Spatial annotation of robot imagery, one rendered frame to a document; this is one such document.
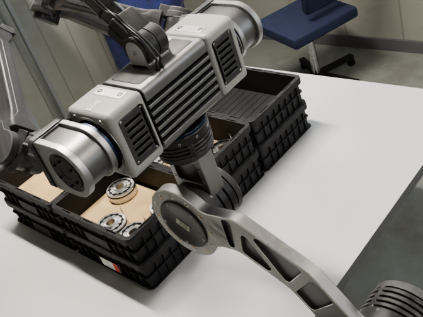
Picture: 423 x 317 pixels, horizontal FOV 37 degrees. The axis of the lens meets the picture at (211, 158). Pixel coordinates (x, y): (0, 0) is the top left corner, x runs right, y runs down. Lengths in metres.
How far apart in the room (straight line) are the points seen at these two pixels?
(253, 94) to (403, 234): 0.95
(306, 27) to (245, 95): 1.22
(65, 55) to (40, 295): 2.57
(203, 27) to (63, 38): 3.15
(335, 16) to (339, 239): 1.96
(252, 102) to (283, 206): 0.50
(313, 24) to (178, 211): 2.34
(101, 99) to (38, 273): 1.15
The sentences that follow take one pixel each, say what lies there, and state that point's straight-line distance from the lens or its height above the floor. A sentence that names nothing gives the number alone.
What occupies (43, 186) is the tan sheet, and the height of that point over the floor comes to 0.83.
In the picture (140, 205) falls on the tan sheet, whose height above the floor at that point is 0.83.
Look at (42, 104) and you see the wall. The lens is 4.46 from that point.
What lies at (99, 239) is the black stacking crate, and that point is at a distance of 2.04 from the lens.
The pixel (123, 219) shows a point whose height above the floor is 0.86.
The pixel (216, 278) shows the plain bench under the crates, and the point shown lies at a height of 0.70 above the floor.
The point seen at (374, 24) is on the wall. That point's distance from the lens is 4.23.
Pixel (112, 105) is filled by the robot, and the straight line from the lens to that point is 1.23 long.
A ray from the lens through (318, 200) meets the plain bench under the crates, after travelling 2.11.
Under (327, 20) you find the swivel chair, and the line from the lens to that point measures 3.68.
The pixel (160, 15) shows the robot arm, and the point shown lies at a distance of 1.66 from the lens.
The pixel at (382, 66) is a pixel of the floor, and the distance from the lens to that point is 4.11.
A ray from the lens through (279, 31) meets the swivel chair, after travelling 3.70.
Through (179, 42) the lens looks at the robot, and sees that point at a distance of 1.38.
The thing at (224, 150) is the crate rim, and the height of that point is 0.93.
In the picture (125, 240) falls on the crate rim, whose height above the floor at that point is 0.93.
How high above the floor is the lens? 2.08
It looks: 34 degrees down
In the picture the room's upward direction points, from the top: 20 degrees counter-clockwise
